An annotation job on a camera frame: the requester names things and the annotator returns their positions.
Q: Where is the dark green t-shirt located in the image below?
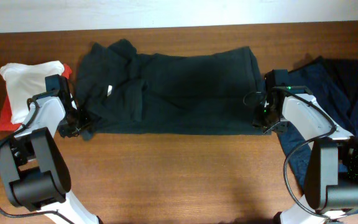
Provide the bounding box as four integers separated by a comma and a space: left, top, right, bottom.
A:
75, 39, 264, 135

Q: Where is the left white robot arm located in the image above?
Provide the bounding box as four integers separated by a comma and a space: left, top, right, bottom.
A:
0, 75, 101, 224

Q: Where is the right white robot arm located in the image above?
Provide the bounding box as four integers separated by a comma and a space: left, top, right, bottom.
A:
253, 70, 358, 224

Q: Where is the white folded t-shirt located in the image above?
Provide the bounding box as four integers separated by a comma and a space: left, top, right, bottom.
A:
0, 60, 65, 124

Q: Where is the red folded t-shirt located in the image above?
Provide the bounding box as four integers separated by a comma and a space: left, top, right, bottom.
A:
0, 63, 73, 132

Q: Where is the navy blue t-shirt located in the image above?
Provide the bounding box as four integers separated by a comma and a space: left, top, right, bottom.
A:
275, 58, 358, 190

